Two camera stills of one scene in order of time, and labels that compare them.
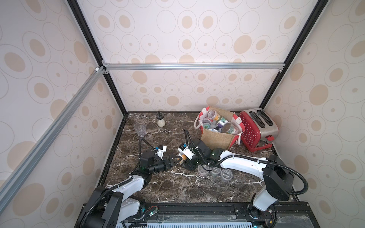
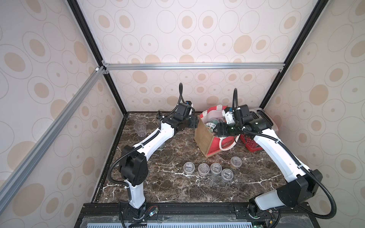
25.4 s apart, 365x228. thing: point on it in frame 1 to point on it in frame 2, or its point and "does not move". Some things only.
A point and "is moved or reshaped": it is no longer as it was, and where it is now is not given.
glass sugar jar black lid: [161, 121] does not move
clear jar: [184, 157] is moved or reshaped
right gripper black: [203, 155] to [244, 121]
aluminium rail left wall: [27, 160] does not move
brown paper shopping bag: [219, 128] does not move
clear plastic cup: [140, 128] does not move
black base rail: [220, 215] does not move
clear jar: [216, 170] does not move
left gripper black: [170, 164] to [195, 120]
